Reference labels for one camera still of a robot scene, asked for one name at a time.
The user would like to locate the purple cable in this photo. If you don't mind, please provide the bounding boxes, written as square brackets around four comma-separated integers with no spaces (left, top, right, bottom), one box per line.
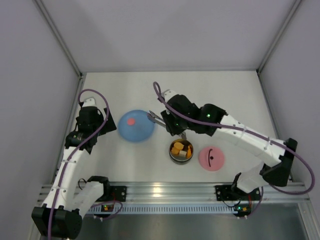
[47,88,123,240]
[152,81,316,221]

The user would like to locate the metal tongs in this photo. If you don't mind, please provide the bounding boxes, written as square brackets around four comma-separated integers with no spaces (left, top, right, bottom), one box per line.
[146,110,187,140]

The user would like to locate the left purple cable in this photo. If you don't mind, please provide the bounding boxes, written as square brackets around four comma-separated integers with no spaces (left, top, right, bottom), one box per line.
[47,88,123,240]

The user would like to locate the orange round food piece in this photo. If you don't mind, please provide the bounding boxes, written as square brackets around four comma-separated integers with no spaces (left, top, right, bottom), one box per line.
[170,147,180,155]
[173,142,184,150]

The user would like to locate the beige cube food piece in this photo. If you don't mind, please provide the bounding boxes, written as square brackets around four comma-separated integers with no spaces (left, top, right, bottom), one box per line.
[179,150,188,158]

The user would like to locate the left aluminium frame post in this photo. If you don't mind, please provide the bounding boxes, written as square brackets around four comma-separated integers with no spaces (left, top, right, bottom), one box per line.
[34,0,84,77]

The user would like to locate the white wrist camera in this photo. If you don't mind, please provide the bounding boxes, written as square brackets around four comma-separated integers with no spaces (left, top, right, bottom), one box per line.
[82,97,97,108]
[161,89,177,102]

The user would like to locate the round steel lunch box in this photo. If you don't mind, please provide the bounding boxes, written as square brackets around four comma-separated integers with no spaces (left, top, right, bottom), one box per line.
[168,138,194,165]

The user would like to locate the right aluminium frame post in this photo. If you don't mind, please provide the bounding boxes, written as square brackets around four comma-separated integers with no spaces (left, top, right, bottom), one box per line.
[256,0,306,75]

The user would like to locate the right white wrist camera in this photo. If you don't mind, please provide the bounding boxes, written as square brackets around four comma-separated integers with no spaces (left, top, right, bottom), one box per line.
[161,89,177,102]

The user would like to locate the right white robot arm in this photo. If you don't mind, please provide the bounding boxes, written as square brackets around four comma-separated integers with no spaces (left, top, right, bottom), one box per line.
[159,91,298,195]

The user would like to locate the aluminium frame post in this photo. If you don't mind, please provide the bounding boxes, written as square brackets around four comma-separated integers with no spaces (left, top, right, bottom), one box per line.
[34,0,84,77]
[256,0,306,75]

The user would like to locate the pink round food piece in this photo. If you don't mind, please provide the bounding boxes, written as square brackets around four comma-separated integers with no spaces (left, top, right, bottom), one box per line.
[127,117,136,126]

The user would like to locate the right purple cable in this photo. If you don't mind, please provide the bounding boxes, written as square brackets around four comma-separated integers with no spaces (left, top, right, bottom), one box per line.
[152,81,316,221]

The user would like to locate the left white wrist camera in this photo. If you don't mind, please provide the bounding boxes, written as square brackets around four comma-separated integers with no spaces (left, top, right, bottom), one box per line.
[82,97,97,108]

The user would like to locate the blue plastic plate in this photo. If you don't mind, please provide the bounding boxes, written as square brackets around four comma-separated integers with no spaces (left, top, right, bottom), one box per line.
[117,109,155,143]

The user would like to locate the pink round lid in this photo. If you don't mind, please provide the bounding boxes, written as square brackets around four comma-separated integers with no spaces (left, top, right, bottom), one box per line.
[198,146,225,172]

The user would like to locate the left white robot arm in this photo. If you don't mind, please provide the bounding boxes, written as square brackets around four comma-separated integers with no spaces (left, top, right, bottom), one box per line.
[31,105,117,240]

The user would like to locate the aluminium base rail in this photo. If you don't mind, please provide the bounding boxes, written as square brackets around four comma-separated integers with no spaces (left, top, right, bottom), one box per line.
[36,182,310,205]

